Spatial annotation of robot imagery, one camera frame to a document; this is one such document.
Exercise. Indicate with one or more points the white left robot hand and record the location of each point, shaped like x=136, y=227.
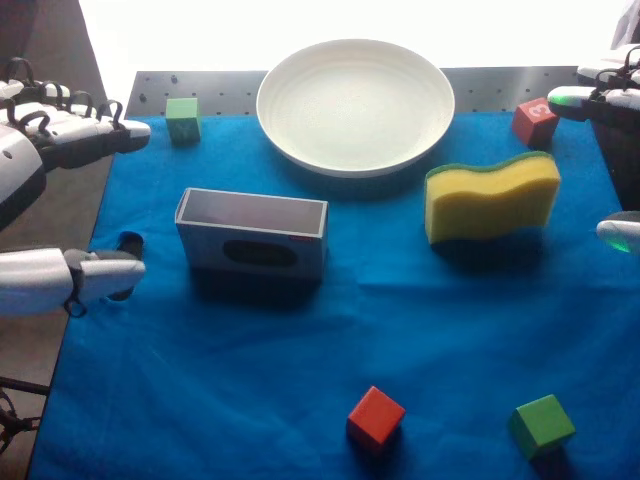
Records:
x=570, y=97

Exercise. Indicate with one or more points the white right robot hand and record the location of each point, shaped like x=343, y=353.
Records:
x=20, y=165

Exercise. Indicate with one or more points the yellow and green sponge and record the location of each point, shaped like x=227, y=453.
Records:
x=492, y=205

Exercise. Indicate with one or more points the maroon and grey cardboard box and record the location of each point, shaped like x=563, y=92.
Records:
x=250, y=250

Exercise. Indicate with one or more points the round white plate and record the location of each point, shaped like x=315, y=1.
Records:
x=355, y=107

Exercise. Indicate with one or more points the red block with number three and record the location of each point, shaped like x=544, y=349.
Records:
x=534, y=122

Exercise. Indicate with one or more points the green block with print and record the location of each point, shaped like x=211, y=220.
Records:
x=183, y=121

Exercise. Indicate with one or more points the black metal stand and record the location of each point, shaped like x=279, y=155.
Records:
x=25, y=386

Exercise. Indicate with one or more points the blue cloth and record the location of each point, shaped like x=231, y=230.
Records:
x=250, y=350

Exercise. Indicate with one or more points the plain green block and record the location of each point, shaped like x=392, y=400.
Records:
x=542, y=425

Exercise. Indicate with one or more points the plain red block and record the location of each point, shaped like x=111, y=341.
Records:
x=375, y=417

